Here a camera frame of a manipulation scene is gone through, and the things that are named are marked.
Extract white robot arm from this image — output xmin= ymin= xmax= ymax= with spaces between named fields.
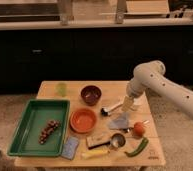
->
xmin=122 ymin=60 xmax=193 ymax=120

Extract dark maroon bowl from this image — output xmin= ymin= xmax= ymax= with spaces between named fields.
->
xmin=81 ymin=85 xmax=102 ymax=106

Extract orange red bowl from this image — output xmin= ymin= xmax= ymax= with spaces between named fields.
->
xmin=70 ymin=108 xmax=97 ymax=134

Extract wooden block brush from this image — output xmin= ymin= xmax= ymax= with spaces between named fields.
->
xmin=86 ymin=134 xmax=110 ymax=149

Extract white stacked cups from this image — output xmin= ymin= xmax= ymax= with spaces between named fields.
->
xmin=131 ymin=97 xmax=143 ymax=111

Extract grey folded cloth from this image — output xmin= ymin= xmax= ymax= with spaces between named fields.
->
xmin=108 ymin=113 xmax=129 ymax=130

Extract red tomato toy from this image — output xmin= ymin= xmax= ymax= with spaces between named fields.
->
xmin=133 ymin=122 xmax=145 ymax=137

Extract metal measuring cup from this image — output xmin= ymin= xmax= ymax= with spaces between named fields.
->
xmin=110 ymin=133 xmax=126 ymax=149

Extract wooden table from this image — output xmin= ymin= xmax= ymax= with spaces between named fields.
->
xmin=15 ymin=81 xmax=166 ymax=169

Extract green chili pepper toy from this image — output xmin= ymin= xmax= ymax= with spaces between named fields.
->
xmin=125 ymin=137 xmax=149 ymax=157

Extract yellow corn toy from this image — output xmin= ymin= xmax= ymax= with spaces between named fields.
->
xmin=81 ymin=150 xmax=110 ymax=159

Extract light green cup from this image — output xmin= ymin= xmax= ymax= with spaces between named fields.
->
xmin=56 ymin=82 xmax=67 ymax=97

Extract blue sponge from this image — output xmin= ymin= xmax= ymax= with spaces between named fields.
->
xmin=61 ymin=136 xmax=79 ymax=160

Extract brown grape bunch toy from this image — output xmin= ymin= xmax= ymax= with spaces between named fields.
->
xmin=39 ymin=120 xmax=60 ymax=144

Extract green plastic tray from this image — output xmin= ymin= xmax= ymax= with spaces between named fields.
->
xmin=7 ymin=99 xmax=70 ymax=157

